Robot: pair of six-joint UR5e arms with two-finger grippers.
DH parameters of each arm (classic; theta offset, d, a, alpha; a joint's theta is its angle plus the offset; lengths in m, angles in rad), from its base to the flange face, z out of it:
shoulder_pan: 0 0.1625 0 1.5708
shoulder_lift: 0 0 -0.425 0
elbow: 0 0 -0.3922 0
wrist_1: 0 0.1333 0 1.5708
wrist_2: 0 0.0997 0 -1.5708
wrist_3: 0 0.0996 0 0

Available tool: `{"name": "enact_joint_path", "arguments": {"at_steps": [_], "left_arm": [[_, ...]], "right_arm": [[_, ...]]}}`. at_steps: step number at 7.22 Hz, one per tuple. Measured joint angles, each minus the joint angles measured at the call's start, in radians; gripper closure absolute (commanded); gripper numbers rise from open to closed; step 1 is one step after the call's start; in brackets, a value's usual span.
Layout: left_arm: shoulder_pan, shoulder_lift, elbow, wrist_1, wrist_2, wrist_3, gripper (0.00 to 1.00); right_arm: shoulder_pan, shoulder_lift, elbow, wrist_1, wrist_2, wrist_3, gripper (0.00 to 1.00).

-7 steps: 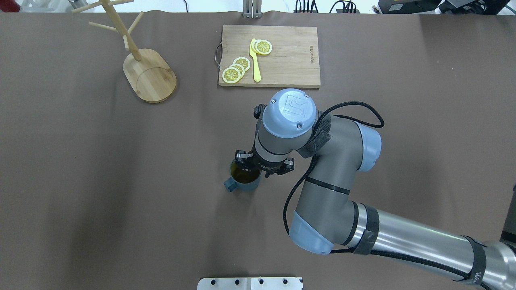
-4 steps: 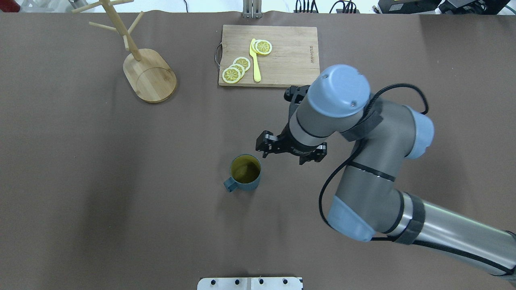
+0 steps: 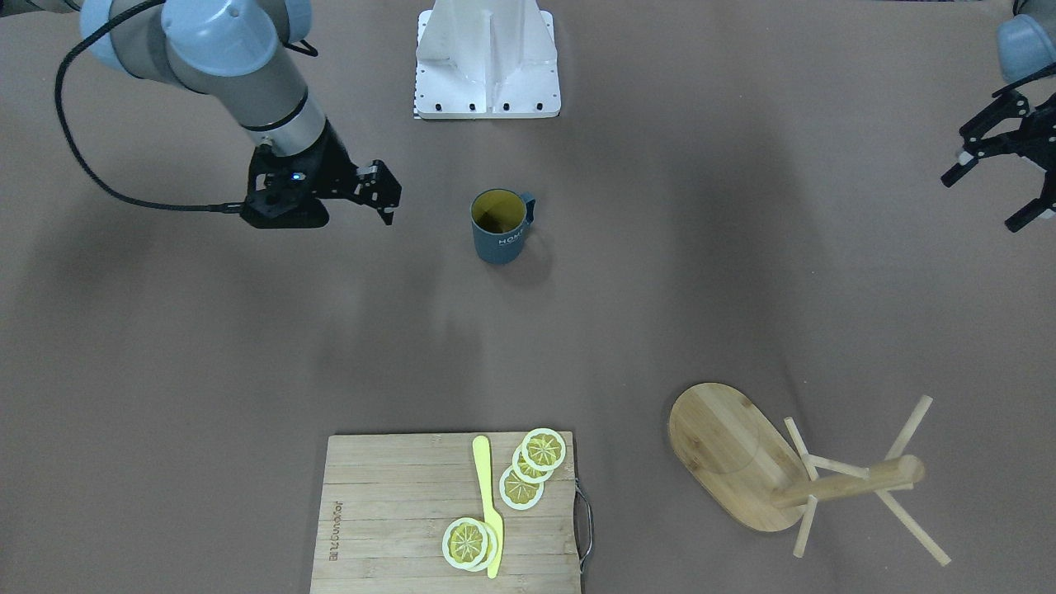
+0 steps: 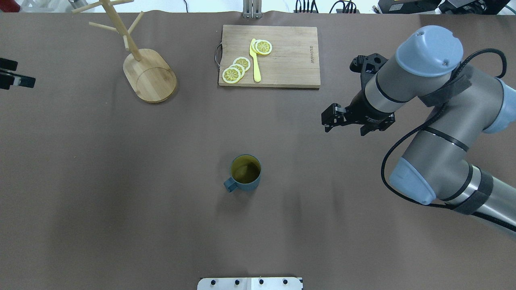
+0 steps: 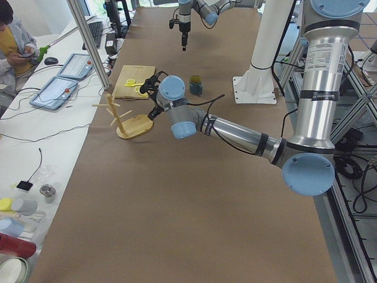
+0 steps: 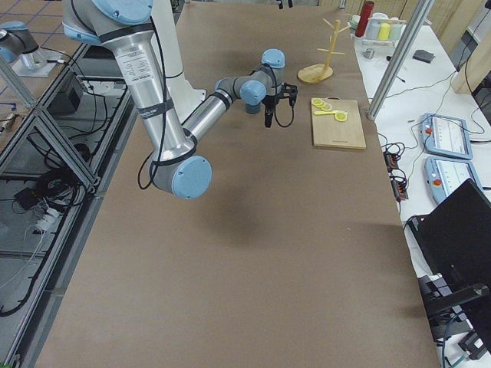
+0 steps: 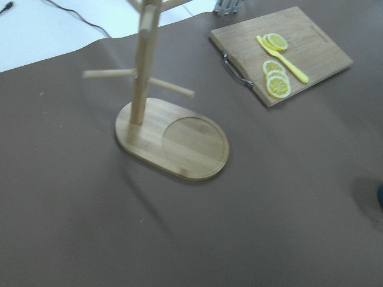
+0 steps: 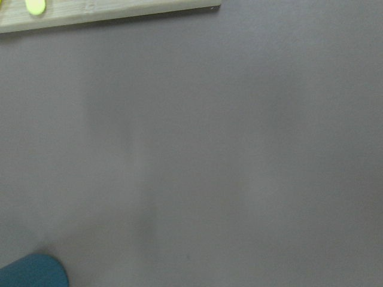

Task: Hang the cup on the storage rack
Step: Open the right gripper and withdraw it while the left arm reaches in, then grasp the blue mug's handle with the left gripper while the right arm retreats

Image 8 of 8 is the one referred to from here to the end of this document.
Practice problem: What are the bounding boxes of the dark teal mug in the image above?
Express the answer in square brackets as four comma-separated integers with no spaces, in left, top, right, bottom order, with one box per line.
[1,254,69,287]

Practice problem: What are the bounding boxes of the yellow plastic knife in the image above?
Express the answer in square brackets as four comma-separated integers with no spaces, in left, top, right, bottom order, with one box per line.
[25,0,46,16]

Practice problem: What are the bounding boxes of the bamboo cutting board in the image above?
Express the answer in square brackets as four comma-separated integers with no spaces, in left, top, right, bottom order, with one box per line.
[1,1,222,33]

